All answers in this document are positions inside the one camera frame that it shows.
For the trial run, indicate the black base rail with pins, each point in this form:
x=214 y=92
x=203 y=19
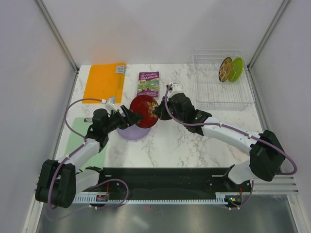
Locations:
x=167 y=183

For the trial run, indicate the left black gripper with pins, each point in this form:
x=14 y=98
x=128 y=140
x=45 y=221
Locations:
x=131 y=118

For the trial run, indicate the purple plastic plate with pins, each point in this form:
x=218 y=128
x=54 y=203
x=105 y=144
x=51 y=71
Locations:
x=133 y=133

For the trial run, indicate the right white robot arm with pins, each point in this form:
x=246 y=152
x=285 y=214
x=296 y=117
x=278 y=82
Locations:
x=264 y=149

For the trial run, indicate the yellow brown patterned plate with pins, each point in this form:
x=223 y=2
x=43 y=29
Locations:
x=225 y=69

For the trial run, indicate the red floral plate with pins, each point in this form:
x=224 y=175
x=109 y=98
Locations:
x=145 y=106

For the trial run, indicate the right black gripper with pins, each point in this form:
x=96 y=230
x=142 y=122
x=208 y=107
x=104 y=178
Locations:
x=160 y=111

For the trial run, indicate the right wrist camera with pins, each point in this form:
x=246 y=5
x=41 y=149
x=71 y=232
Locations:
x=173 y=89

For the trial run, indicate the white slotted cable duct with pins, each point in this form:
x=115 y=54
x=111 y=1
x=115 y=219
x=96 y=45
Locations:
x=99 y=198

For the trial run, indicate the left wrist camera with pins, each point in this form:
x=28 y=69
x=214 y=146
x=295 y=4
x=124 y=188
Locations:
x=109 y=104

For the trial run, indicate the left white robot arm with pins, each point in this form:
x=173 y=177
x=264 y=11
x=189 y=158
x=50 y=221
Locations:
x=60 y=180

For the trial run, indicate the orange cutting mat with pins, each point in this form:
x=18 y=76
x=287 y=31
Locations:
x=105 y=81

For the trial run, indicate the purple treehouse book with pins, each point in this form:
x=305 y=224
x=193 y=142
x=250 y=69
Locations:
x=148 y=84

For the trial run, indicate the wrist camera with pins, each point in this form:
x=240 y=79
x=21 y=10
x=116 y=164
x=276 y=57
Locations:
x=109 y=104
x=173 y=89

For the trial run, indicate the green clipboard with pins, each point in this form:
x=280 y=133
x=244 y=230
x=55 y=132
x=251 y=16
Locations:
x=74 y=141

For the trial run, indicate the lime green plate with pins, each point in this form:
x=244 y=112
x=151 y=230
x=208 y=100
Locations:
x=236 y=70

